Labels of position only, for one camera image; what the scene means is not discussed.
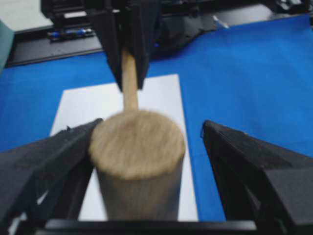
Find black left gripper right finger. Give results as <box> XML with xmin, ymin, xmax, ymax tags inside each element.
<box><xmin>202</xmin><ymin>120</ymin><xmax>313</xmax><ymax>235</ymax></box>

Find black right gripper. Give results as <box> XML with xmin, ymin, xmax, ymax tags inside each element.
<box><xmin>40</xmin><ymin>0</ymin><xmax>203</xmax><ymax>93</ymax></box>

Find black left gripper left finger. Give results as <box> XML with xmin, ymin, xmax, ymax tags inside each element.
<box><xmin>0</xmin><ymin>118</ymin><xmax>101</xmax><ymax>235</ymax></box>

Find wooden mallet hammer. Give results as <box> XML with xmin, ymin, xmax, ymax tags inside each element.
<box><xmin>89</xmin><ymin>49</ymin><xmax>185</xmax><ymax>220</ymax></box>

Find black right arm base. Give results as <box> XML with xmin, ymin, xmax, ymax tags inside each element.
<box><xmin>4</xmin><ymin>0</ymin><xmax>313</xmax><ymax>68</ymax></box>

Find large white foam board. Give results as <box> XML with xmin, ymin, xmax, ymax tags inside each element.
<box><xmin>50</xmin><ymin>74</ymin><xmax>198</xmax><ymax>221</ymax></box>

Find blue table cloth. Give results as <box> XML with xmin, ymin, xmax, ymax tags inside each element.
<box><xmin>0</xmin><ymin>15</ymin><xmax>313</xmax><ymax>221</ymax></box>

